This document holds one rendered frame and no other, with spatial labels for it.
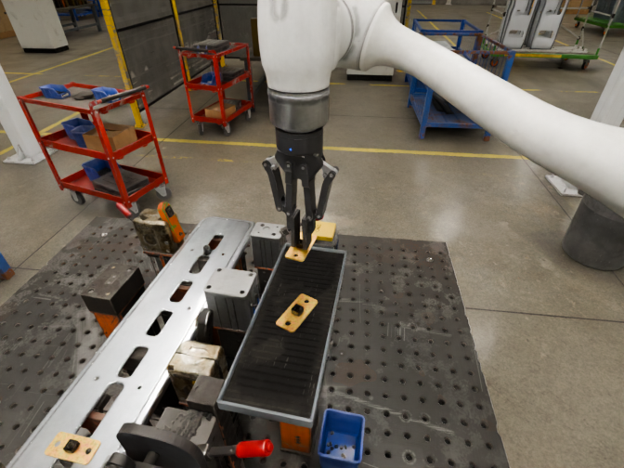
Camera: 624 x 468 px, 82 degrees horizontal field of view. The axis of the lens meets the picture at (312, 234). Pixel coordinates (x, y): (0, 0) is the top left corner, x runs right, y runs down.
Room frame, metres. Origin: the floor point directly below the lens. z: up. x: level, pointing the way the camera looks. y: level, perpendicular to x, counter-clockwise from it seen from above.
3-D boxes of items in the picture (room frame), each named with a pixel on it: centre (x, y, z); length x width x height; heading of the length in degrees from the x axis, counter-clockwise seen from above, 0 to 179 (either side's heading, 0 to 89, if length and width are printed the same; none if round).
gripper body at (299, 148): (0.55, 0.02, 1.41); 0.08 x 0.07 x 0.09; 70
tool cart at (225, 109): (4.43, 1.09, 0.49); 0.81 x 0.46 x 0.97; 161
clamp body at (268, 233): (0.82, 0.12, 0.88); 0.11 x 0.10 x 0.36; 78
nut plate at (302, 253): (0.55, 0.02, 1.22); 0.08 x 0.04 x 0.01; 160
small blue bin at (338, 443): (0.39, -0.07, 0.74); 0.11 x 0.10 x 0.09; 168
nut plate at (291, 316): (0.43, 0.03, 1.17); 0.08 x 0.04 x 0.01; 148
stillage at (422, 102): (4.63, -1.71, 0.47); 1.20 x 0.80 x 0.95; 175
